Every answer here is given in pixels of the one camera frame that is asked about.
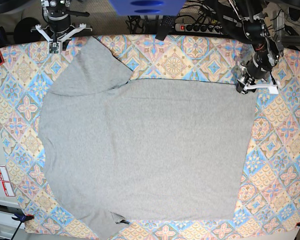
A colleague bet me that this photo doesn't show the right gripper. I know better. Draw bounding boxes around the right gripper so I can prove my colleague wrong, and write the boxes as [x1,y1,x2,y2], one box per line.
[43,9,71,42]

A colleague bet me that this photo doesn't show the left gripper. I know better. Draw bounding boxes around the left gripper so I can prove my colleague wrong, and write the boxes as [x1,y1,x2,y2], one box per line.
[236,57,275,85]

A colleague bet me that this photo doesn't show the grey T-shirt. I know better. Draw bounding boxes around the grey T-shirt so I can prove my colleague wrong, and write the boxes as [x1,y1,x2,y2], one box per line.
[38,37,257,240]

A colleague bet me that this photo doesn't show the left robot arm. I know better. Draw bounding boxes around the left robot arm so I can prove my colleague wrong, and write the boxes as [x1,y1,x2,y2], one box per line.
[213,0,284,95]

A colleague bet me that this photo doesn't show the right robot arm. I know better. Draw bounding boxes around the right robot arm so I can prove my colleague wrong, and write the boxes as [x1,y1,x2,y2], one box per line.
[40,0,90,43]

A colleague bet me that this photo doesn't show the black power strip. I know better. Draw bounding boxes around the black power strip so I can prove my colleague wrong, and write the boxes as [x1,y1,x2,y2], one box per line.
[174,23,223,35]

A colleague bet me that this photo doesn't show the red white stickers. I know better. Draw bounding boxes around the red white stickers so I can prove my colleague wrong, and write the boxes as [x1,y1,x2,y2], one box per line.
[0,165,15,197]

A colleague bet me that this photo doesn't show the blue orange clamp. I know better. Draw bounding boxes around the blue orange clamp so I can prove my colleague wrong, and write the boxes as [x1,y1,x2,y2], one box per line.
[11,213,35,240]

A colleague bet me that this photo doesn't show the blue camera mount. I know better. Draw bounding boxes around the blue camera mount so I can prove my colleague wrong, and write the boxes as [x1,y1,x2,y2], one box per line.
[109,0,186,16]

